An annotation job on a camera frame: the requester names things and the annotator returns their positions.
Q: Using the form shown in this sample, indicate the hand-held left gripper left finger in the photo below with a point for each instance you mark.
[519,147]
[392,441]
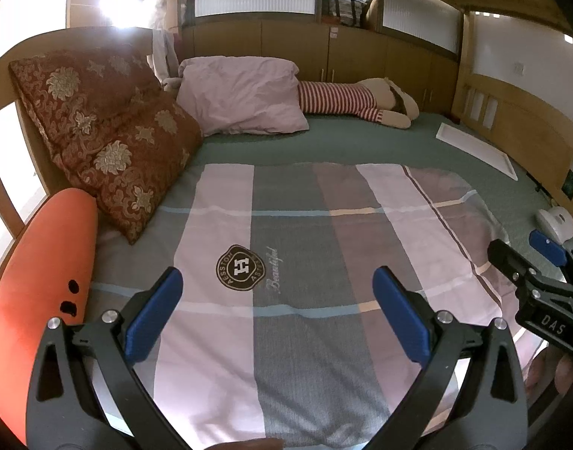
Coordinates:
[155,314]

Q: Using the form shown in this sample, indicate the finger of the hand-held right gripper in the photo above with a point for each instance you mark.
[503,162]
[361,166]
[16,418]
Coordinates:
[546,246]
[506,260]

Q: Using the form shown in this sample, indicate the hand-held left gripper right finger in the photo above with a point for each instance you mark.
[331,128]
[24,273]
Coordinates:
[403,318]

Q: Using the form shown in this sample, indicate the person's right hand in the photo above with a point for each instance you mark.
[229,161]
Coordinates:
[542,370]

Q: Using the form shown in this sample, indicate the small green picture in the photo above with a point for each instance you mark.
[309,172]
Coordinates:
[571,181]

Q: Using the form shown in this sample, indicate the white flat board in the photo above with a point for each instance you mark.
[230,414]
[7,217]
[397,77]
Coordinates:
[478,150]

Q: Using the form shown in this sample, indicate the orange carrot plush pillow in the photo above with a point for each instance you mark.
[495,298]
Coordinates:
[37,267]

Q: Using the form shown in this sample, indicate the checked pink grey blanket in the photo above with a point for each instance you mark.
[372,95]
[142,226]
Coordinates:
[291,243]

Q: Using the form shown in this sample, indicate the green mattress sheet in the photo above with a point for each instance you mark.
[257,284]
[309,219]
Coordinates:
[361,145]

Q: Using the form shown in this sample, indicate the brown floral pillow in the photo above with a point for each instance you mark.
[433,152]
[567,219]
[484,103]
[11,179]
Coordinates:
[103,140]

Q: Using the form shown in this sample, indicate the striped plush dog toy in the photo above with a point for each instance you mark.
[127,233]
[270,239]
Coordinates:
[356,101]

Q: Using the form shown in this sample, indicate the pink pillow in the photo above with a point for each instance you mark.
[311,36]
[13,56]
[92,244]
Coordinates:
[244,98]

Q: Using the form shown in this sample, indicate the white plush bunny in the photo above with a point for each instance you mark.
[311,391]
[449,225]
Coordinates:
[166,56]

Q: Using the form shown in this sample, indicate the striped tote bag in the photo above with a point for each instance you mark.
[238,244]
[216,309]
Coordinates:
[347,9]

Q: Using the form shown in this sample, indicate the wooden bunk bed frame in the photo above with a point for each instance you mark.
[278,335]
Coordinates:
[511,103]

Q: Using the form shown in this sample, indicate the white wall socket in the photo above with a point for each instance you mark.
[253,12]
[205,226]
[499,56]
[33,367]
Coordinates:
[520,68]

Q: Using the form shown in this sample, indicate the wooden wall cabinets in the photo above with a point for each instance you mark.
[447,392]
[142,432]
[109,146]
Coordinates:
[291,42]

